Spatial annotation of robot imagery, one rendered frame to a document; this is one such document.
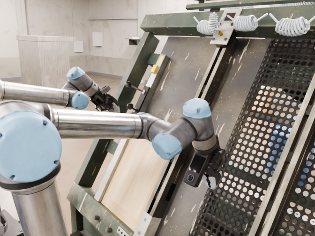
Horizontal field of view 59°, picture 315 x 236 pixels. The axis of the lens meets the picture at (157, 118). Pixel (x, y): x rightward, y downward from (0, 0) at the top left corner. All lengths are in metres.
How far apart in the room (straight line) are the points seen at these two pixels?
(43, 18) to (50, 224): 12.67
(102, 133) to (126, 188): 0.86
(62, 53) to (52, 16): 5.14
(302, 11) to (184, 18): 0.65
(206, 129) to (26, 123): 0.48
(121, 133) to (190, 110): 0.20
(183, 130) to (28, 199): 0.40
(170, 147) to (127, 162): 0.91
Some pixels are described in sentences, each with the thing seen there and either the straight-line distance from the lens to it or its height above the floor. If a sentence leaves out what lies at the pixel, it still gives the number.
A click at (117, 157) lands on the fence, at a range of 1.66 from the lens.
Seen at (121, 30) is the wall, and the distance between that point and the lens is 12.66.
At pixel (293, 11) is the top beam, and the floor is 1.94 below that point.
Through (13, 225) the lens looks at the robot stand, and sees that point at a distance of 1.40.
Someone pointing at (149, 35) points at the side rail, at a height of 1.83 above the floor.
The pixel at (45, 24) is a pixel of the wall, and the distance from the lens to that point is 13.18.
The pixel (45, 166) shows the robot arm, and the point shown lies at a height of 1.59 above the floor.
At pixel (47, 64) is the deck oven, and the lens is 8.19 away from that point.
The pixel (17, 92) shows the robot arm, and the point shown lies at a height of 1.60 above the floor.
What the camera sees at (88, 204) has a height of 0.87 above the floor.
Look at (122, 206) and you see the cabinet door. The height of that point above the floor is 0.94.
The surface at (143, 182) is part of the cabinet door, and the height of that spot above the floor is 1.09.
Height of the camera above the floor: 1.82
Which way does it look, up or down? 16 degrees down
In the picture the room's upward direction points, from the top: 2 degrees clockwise
